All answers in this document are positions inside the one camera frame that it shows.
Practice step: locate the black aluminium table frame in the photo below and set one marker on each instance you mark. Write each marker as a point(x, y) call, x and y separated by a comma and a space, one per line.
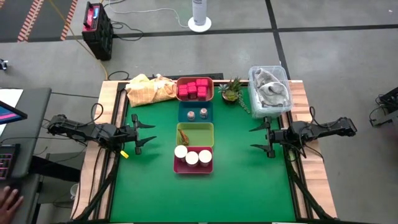
point(292, 174)

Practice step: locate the large glass spice jar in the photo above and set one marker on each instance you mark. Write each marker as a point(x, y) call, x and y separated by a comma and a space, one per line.
point(180, 151)
point(205, 155)
point(191, 157)

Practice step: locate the smoked paprika tin pink lid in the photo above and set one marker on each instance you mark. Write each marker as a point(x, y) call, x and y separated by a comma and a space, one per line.
point(202, 82)
point(202, 92)
point(192, 90)
point(183, 92)

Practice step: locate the clear plastic container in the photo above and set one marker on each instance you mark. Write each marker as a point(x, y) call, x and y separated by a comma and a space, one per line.
point(286, 113)

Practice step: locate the backlit keyboard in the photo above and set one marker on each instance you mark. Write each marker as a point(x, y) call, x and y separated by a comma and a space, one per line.
point(7, 161)

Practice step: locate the white tower fan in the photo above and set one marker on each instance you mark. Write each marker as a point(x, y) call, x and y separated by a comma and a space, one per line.
point(199, 15)

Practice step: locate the potted succulent plant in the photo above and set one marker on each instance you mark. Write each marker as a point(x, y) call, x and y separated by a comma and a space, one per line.
point(231, 91)

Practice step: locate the magenta plastic bin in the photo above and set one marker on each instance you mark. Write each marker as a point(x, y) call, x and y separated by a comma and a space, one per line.
point(192, 169)

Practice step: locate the person's hand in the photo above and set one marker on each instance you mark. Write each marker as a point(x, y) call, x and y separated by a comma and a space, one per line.
point(11, 207)

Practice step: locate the black equipment stand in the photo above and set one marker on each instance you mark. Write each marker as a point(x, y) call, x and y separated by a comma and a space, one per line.
point(385, 109)

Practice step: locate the black toolbox red lid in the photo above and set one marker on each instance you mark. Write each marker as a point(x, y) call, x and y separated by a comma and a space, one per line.
point(98, 31)

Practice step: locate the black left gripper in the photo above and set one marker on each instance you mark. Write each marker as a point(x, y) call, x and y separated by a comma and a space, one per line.
point(126, 133)

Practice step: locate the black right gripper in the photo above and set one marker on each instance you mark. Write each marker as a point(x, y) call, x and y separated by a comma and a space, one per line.
point(280, 137)

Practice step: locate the yellow checked cloth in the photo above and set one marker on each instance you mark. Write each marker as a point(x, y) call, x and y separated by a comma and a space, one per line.
point(149, 90)

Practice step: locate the small glass spice jar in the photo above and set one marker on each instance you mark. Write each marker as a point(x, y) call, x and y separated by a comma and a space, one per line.
point(191, 115)
point(203, 113)

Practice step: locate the yellow-green plastic bin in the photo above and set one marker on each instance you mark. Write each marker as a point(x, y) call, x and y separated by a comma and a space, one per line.
point(200, 133)

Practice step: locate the black hazard-striped floor mat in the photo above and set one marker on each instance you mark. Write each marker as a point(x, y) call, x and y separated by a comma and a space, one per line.
point(46, 18)

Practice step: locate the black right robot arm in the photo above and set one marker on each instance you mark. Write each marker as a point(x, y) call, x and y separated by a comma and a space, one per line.
point(326, 129)

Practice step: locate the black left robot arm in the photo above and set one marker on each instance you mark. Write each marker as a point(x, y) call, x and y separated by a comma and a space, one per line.
point(77, 129)

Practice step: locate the grey desk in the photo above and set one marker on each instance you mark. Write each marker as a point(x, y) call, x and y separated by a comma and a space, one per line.
point(34, 102)

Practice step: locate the grey cloth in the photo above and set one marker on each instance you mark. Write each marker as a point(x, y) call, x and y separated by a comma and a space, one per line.
point(270, 90)

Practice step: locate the green table mat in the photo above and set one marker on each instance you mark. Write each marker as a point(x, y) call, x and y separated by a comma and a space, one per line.
point(248, 171)

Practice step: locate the white paper sheet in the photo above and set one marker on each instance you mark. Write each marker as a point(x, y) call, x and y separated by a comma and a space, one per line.
point(9, 96)

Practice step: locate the small grey caster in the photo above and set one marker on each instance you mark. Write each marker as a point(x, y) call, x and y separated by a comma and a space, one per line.
point(3, 63)

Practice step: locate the teal plastic bin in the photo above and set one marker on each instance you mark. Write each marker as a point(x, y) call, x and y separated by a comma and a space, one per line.
point(183, 107)

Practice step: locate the computer monitor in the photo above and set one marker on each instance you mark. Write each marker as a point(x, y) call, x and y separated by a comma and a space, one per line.
point(11, 113)

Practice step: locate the orange plastic bin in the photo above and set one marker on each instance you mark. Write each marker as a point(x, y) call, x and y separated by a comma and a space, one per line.
point(211, 90)

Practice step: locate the yellow tag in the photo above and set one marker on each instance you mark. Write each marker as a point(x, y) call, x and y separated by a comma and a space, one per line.
point(124, 154)

